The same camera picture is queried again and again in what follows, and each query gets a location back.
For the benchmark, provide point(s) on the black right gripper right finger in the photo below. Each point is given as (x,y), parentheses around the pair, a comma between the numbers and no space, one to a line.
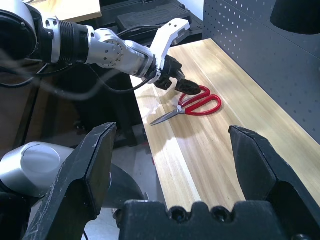
(262,170)

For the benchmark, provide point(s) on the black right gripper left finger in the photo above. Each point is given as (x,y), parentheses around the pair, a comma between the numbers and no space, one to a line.
(75,180)

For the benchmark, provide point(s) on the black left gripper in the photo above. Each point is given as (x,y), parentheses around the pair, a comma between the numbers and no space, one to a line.
(167,72)

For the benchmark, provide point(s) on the dark grey perforated pegboard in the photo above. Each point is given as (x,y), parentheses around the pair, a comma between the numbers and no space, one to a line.
(262,50)

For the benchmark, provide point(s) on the grey robot right leg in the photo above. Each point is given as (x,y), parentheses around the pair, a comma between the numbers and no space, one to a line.
(32,165)

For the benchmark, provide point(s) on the large black equipment case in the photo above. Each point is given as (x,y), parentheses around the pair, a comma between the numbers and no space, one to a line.
(150,15)

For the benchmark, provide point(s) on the black plastic cup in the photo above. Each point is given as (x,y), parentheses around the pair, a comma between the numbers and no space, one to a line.
(295,17)

